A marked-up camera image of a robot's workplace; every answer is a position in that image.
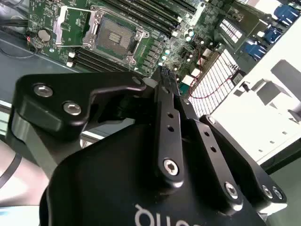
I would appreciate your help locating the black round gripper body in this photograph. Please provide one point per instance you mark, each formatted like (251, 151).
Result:
(105, 188)

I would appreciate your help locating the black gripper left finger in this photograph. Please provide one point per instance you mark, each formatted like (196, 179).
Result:
(50, 103)

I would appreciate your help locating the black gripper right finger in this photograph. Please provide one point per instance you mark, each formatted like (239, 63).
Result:
(209, 141)

